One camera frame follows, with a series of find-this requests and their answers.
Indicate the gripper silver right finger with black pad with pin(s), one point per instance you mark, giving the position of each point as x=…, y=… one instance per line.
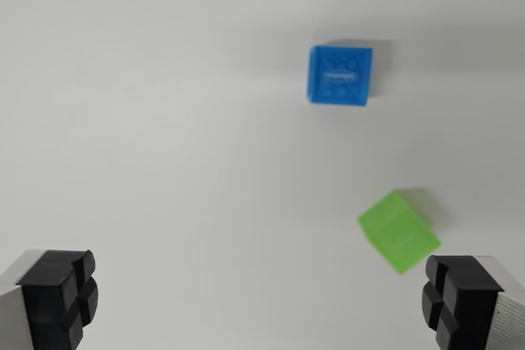
x=467, y=301

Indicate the blue soft toy cube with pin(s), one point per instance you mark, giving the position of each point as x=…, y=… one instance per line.
x=339, y=76

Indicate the green soft toy cube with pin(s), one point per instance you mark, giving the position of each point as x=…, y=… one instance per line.
x=397, y=232

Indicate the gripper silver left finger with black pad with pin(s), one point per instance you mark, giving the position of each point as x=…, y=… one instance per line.
x=53, y=296

